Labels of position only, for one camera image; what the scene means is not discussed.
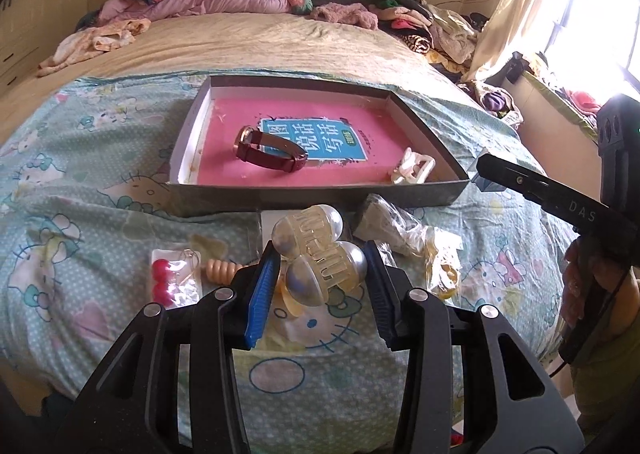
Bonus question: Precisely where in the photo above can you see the window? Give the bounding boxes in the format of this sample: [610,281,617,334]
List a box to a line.
[545,0,640,99]

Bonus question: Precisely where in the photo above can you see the grey cardboard box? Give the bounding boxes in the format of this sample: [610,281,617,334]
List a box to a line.
[167,74,471,215]

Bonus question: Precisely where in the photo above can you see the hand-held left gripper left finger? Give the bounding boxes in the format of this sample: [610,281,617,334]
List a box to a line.
[75,239,283,454]

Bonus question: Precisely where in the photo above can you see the cream curtain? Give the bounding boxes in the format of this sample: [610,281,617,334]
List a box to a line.
[460,0,583,84]

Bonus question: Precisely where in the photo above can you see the person's right hand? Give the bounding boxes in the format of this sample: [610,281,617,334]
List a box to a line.
[560,236,598,332]

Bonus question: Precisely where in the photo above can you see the small black device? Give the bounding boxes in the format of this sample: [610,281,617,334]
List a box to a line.
[505,51,531,84]

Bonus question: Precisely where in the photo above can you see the peach spiral hair tie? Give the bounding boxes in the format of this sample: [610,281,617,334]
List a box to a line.
[204,258,251,285]

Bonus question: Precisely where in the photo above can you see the pile of clothes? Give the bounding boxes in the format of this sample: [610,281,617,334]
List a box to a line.
[375,0,488,79]

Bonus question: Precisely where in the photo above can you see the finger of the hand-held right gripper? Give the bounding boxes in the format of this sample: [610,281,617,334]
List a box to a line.
[475,153,631,241]

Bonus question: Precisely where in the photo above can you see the person's right forearm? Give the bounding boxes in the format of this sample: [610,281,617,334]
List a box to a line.
[570,264,640,440]

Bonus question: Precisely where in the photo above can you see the purple garment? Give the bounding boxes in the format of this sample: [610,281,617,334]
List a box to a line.
[477,84,518,117]

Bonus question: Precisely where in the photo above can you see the cream wardrobe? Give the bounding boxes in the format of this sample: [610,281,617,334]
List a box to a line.
[0,0,96,89]

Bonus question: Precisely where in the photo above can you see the peach garment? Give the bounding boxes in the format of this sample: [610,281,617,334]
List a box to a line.
[37,18,151,78]

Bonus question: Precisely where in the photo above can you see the cartoon cat print blanket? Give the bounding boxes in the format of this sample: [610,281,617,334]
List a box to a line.
[0,68,576,454]

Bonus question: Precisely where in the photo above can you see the clear pearl hair claw clip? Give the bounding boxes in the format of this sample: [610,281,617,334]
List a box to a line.
[271,204,370,302]

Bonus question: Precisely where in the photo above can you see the white hair clip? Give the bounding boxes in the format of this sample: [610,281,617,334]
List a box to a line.
[390,148,437,185]

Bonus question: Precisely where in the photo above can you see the pink book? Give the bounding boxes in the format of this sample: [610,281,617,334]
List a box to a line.
[197,96,458,187]

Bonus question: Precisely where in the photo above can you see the clear bag with grey card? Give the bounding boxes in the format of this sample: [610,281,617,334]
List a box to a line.
[352,194,433,257]

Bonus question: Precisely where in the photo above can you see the pink fuzzy garment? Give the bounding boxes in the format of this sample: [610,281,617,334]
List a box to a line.
[310,2,378,30]

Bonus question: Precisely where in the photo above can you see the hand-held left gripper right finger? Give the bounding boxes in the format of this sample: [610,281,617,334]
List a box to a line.
[362,239,586,454]

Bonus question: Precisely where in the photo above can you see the gold ring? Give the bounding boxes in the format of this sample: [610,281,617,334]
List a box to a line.
[422,229,463,299]

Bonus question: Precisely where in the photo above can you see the red strap wristwatch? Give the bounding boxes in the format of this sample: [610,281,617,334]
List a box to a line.
[235,126,310,173]

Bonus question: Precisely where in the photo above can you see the red cherry earrings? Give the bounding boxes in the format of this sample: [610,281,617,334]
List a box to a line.
[150,248,203,307]

